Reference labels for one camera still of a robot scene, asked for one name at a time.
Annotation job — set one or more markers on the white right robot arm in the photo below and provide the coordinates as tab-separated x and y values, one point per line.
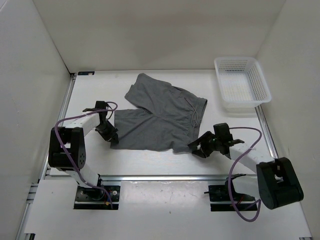
275	182

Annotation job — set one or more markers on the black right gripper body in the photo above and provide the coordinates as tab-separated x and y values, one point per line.
210	144

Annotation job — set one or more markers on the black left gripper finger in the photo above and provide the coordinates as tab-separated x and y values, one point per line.
110	128
114	139

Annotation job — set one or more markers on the white perforated plastic basket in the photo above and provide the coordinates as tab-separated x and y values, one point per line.
242	84

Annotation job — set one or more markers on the front aluminium frame rail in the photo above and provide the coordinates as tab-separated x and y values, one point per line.
163	178

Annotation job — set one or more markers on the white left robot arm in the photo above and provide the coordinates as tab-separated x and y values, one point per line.
67	149

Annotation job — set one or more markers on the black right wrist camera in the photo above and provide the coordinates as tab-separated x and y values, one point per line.
222	132

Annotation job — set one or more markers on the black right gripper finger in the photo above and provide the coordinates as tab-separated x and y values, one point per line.
201	140
201	152

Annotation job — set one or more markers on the right aluminium frame rail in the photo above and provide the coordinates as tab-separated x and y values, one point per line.
279	146

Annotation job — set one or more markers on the grey drawstring shorts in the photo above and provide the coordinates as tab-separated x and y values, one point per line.
165	117

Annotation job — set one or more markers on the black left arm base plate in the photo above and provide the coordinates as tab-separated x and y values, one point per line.
94	199

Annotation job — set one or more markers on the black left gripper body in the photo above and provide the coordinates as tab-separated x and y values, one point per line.
106	132

